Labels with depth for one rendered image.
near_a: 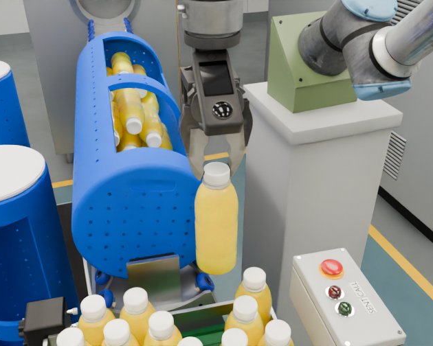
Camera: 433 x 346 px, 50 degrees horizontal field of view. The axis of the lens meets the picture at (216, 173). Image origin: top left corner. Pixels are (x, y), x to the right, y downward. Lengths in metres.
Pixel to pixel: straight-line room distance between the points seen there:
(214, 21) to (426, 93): 2.05
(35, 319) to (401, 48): 0.85
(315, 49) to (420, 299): 1.54
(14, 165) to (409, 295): 1.84
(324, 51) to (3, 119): 1.27
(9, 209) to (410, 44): 0.95
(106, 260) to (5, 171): 0.44
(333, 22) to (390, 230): 1.81
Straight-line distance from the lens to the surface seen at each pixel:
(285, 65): 1.23
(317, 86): 1.23
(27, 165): 1.30
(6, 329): 1.48
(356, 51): 1.08
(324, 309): 0.77
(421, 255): 2.68
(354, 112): 1.27
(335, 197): 1.34
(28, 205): 1.23
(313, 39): 1.21
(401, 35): 0.99
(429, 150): 2.59
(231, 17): 0.58
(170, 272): 0.93
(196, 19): 0.58
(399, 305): 2.38
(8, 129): 2.01
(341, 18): 1.12
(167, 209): 0.90
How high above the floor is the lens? 1.67
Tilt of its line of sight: 33 degrees down
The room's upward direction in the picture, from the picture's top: straight up
